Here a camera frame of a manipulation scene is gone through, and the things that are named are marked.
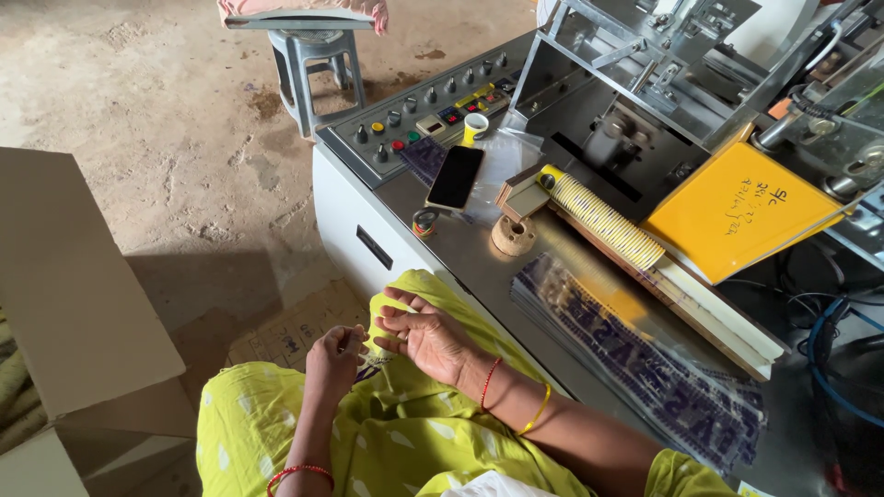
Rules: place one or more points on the person's right hand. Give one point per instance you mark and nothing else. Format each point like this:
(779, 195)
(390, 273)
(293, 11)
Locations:
(435, 342)

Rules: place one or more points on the person's left hand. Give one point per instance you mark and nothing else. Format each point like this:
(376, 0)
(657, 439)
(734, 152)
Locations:
(331, 369)

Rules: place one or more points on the person's left fingers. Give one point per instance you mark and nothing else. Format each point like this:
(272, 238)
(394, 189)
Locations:
(357, 342)

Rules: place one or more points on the printed plastic sleeve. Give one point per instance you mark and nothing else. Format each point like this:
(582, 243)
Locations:
(373, 360)

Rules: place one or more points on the printed cardboard sheet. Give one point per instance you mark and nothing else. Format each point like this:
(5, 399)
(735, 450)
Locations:
(297, 335)

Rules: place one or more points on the small tape roll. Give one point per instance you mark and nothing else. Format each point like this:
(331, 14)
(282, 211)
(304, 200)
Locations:
(424, 224)

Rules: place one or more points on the steel paper cup machine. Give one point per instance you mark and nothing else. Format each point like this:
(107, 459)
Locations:
(345, 207)

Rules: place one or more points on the red thread bangle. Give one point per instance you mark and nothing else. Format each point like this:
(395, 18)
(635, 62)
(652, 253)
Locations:
(489, 383)

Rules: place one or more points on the red beaded bangle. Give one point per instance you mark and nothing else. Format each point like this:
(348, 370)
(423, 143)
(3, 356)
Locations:
(297, 471)

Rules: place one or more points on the round cork disc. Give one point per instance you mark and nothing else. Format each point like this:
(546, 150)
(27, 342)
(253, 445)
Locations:
(511, 240)

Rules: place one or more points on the black smartphone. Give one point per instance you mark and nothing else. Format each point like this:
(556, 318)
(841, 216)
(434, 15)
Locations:
(456, 177)

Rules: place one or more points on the purple printed plastic bag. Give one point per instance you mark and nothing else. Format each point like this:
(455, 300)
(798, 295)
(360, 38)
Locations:
(421, 160)

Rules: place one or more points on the yellow bangle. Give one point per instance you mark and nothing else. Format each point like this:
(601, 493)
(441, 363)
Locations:
(539, 411)

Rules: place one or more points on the white cloth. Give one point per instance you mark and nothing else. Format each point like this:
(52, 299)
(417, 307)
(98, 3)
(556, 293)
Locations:
(494, 487)

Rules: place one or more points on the grey machine control panel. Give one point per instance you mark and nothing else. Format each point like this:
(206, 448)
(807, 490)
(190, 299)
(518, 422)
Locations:
(345, 141)

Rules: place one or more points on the clear plastic bags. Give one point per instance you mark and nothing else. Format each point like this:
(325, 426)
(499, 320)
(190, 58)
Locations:
(507, 162)

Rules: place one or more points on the small yellow white paper cup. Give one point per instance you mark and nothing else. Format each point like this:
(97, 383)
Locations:
(475, 130)

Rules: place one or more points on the row of striped paper cups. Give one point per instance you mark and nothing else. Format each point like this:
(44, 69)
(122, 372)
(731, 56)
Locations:
(601, 217)

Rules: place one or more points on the grey plastic stool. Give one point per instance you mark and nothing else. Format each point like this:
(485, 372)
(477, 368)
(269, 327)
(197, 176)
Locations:
(311, 69)

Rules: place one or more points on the large cardboard box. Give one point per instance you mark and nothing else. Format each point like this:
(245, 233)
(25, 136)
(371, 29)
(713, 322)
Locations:
(76, 297)

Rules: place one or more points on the stack of purple printed sleeves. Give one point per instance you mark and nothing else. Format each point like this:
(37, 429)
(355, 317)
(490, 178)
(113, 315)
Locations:
(642, 359)

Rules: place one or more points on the tray with pink cloth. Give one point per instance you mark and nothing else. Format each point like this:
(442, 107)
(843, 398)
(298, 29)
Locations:
(304, 12)

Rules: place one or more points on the woven green mat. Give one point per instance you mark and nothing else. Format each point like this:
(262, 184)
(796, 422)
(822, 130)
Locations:
(17, 393)

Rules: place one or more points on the wooden cup trough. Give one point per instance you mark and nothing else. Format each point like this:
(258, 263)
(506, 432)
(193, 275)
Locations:
(718, 314)

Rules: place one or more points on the yellow board with handwriting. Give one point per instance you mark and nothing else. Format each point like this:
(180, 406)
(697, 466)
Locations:
(739, 207)

